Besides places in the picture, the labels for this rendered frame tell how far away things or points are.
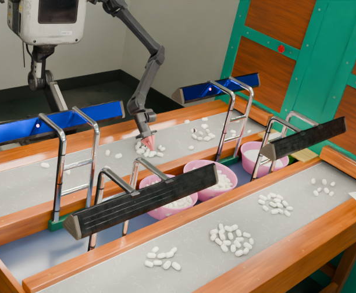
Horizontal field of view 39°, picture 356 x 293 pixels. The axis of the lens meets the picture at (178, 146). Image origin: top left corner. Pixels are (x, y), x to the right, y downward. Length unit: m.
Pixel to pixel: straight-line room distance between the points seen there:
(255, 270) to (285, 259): 0.16
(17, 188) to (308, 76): 1.65
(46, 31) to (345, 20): 1.50
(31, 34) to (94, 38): 2.30
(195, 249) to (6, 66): 2.83
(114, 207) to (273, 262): 0.76
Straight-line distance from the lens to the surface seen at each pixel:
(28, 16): 2.58
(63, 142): 1.89
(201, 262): 2.00
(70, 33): 2.69
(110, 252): 1.92
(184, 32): 4.56
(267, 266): 2.05
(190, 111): 3.05
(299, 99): 2.98
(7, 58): 4.43
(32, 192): 2.21
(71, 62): 4.81
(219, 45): 4.31
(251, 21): 3.13
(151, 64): 2.83
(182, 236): 2.09
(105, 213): 1.56
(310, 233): 2.31
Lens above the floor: 2.04
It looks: 29 degrees down
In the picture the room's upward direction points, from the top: 13 degrees clockwise
